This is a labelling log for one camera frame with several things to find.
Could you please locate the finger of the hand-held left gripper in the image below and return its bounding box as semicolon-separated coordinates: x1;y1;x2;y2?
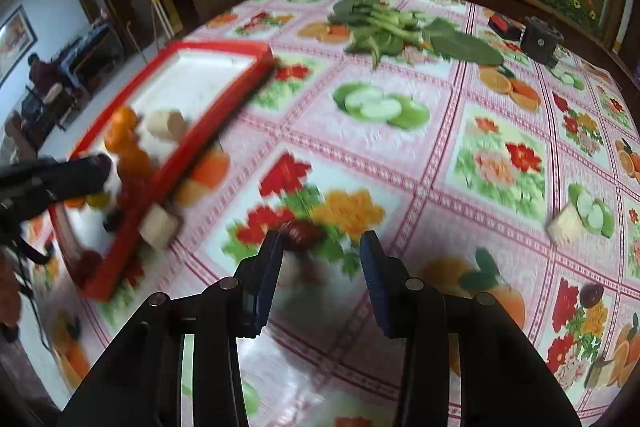
0;153;115;212

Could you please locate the large green leaf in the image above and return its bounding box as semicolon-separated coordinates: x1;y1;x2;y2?
427;18;507;68

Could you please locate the framed wall picture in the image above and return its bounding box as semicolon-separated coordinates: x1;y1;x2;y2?
0;5;39;82

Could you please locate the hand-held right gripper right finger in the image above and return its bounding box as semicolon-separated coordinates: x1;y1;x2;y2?
359;229;583;427

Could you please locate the fruit print tablecloth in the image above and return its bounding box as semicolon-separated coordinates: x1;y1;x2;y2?
30;0;640;427

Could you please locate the red tomato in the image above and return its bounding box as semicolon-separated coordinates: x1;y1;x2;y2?
74;251;106;285

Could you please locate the bunch of leafy greens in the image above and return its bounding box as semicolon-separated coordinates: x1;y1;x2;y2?
327;0;436;70

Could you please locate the dark purple round fruit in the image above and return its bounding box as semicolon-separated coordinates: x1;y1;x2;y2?
102;207;126;234

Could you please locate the mandarin orange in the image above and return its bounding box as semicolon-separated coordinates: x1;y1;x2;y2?
104;107;141;145
119;142;153;178

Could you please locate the dark red date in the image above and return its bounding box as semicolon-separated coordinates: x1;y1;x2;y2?
282;219;326;254

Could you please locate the person's left hand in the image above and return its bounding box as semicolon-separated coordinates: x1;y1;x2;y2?
0;252;24;343

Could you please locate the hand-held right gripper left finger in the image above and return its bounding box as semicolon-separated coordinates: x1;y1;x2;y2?
56;229;286;427

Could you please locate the red and black device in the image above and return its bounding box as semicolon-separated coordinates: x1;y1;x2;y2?
487;13;526;42

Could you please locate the red rimmed white tray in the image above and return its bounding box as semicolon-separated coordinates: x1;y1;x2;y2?
47;39;277;303

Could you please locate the dark desk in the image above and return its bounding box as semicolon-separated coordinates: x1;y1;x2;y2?
55;19;126;78

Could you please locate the black box device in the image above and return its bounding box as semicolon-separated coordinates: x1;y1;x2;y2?
521;16;565;66

